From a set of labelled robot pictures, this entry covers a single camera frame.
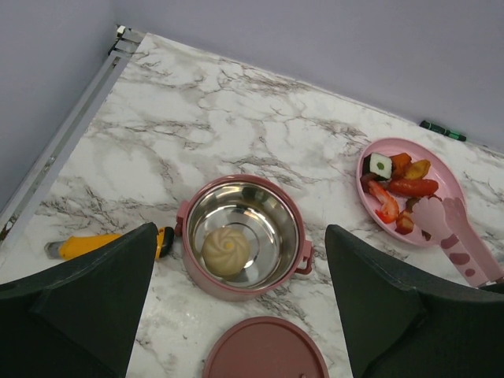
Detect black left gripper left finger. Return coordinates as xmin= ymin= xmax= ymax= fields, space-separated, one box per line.
xmin=1 ymin=223 xmax=158 ymax=377

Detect orange carrot piece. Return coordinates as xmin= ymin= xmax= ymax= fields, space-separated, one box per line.
xmin=391 ymin=153 xmax=412 ymax=179

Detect white steamed bun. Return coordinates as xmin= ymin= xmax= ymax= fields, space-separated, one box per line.
xmin=201 ymin=227 xmax=250 ymax=277

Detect aluminium table edge rail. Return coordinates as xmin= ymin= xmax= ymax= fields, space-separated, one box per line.
xmin=1 ymin=25 xmax=146 ymax=249

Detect dark brown food piece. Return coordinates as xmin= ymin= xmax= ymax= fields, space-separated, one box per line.
xmin=406 ymin=198 xmax=421 ymax=213

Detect red sausage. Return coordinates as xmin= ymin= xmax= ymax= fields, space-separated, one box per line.
xmin=387 ymin=179 xmax=439 ymax=197

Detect pink food tongs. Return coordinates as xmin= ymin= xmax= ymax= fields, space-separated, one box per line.
xmin=412 ymin=197 xmax=503 ymax=287

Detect yellow brown food piece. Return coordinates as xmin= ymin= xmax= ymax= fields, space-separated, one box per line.
xmin=403 ymin=159 xmax=431 ymax=180

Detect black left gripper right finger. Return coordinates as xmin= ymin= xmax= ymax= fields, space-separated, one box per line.
xmin=325 ymin=225 xmax=503 ymax=377

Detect green black screwdriver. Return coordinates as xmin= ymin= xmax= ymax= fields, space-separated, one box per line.
xmin=419 ymin=120 xmax=467 ymax=142

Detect pink food plate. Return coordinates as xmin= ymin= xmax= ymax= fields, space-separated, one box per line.
xmin=355 ymin=138 xmax=465 ymax=247

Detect red white shrimp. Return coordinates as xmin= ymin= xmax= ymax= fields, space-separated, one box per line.
xmin=368 ymin=180 xmax=399 ymax=224

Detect red braised meat piece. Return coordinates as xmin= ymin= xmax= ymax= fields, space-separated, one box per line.
xmin=395 ymin=209 xmax=415 ymax=235

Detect pink steel lunch pot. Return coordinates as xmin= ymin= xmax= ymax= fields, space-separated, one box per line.
xmin=175 ymin=175 xmax=314 ymax=302

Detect yellow utility knife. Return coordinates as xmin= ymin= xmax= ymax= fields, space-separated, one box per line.
xmin=44 ymin=227 xmax=175 ymax=261

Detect dark pink round lid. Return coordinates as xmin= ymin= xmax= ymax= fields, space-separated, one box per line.
xmin=202 ymin=317 xmax=329 ymax=378

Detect sushi roll piece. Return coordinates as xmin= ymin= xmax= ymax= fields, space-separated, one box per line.
xmin=361 ymin=152 xmax=393 ymax=181

